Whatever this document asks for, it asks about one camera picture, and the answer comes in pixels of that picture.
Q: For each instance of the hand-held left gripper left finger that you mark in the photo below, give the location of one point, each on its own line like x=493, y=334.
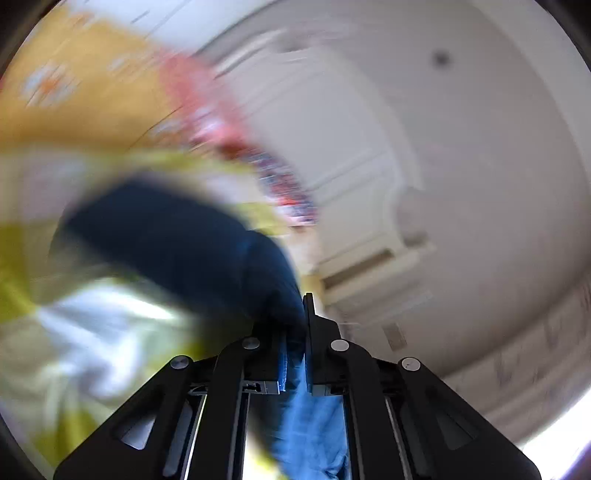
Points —
x=268, y=369

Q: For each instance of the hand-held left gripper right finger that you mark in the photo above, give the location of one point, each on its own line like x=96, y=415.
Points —
x=318, y=360

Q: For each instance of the blue puffer jacket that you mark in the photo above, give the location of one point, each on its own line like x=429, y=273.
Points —
x=175, y=240

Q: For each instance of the yellow checked bedsheet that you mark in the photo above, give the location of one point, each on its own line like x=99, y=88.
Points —
x=92, y=332

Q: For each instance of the window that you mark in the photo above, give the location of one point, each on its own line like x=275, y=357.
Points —
x=561, y=438

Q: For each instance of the orange printed blanket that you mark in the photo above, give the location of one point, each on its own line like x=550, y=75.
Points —
x=92, y=92

